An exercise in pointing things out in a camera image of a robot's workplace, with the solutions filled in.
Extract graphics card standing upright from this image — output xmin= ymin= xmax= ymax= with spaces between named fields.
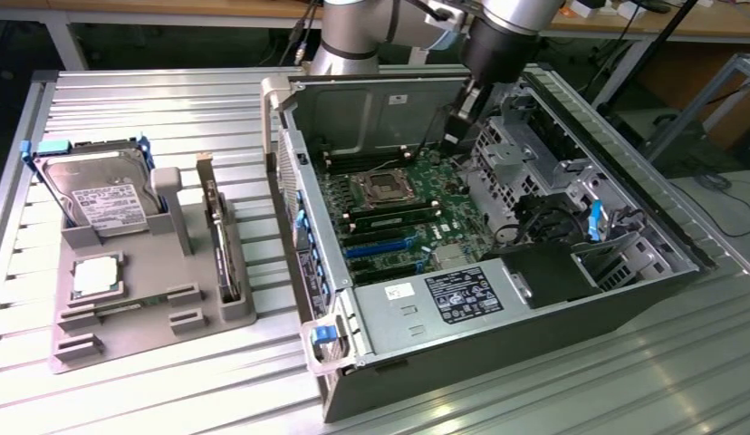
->
xmin=192 ymin=151 xmax=244 ymax=304

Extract metal CPU socket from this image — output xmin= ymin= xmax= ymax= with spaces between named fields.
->
xmin=350 ymin=169 xmax=407 ymax=206

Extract black RAM slot bank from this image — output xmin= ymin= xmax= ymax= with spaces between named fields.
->
xmin=322 ymin=150 xmax=414 ymax=173

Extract black slanted pole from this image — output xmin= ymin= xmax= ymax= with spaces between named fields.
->
xmin=596 ymin=0 xmax=704 ymax=112

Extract open black PC case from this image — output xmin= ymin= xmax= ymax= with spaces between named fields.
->
xmin=259 ymin=63 xmax=722 ymax=425

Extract silver chipset heatsink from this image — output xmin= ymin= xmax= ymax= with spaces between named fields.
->
xmin=432 ymin=246 xmax=480 ymax=274

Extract grey power supply unit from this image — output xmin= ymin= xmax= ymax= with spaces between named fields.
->
xmin=348 ymin=261 xmax=535 ymax=360

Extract black floor cables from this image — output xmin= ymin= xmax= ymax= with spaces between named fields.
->
xmin=692 ymin=169 xmax=750 ymax=237

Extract metal disk bay cage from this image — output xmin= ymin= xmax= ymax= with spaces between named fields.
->
xmin=463 ymin=90 xmax=594 ymax=208

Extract green motherboard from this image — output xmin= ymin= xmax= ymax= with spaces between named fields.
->
xmin=316 ymin=148 xmax=504 ymax=289

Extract grey parts rack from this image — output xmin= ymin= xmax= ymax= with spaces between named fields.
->
xmin=47 ymin=166 xmax=259 ymax=375

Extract wooden desk grey legs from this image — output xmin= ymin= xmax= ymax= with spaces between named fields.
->
xmin=0 ymin=0 xmax=326 ymax=72

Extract black expansion slot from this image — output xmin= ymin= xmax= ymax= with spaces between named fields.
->
xmin=350 ymin=261 xmax=426 ymax=285

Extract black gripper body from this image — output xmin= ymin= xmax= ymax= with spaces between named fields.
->
xmin=459 ymin=18 xmax=543 ymax=86

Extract blue disk bay latch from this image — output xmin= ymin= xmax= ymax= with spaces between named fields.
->
xmin=587 ymin=198 xmax=611 ymax=242

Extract wooden desk with boxes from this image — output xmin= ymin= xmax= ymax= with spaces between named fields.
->
xmin=538 ymin=0 xmax=750 ymax=110

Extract silver CPU chip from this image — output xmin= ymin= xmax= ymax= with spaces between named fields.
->
xmin=71 ymin=257 xmax=123 ymax=296

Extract installed green RAM stick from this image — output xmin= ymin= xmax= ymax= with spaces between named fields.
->
xmin=350 ymin=206 xmax=442 ymax=230

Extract hanging black cable with plug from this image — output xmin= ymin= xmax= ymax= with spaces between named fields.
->
xmin=288 ymin=0 xmax=323 ymax=65

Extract aluminium profile frame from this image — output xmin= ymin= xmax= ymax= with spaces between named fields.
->
xmin=643 ymin=52 xmax=750 ymax=169

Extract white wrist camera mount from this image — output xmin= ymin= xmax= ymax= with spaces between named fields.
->
xmin=422 ymin=0 xmax=474 ymax=34

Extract loose green RAM stick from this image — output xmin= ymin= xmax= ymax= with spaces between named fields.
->
xmin=91 ymin=296 xmax=172 ymax=319

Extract hard disk in blue carrier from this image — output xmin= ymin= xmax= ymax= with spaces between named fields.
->
xmin=18 ymin=134 xmax=166 ymax=237

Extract blue expansion slot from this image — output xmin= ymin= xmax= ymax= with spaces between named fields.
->
xmin=343 ymin=235 xmax=414 ymax=260

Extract black internal wire bundle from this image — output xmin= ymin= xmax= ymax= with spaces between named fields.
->
xmin=494 ymin=192 xmax=594 ymax=255

